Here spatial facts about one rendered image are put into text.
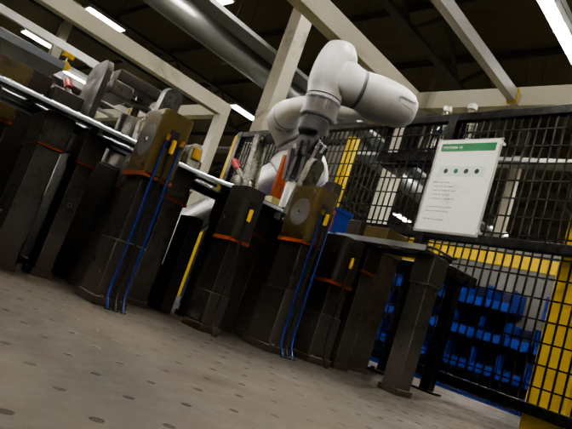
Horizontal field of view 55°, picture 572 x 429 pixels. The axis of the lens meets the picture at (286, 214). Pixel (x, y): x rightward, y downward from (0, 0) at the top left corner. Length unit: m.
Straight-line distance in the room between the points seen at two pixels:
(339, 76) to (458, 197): 0.57
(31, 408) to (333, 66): 1.16
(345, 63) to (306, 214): 0.44
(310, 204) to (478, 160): 0.74
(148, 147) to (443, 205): 1.02
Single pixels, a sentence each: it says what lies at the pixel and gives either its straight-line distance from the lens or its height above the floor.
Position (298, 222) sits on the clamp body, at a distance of 1.12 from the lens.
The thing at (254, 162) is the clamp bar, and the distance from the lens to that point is 1.48.
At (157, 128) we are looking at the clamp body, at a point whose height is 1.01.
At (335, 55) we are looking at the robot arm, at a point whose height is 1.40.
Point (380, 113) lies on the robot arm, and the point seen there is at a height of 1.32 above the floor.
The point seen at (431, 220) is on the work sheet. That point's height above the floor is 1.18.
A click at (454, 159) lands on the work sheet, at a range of 1.77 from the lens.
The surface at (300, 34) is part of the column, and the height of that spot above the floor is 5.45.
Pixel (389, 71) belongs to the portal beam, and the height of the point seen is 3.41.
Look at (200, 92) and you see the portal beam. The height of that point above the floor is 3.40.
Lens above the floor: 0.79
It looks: 9 degrees up
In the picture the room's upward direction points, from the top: 19 degrees clockwise
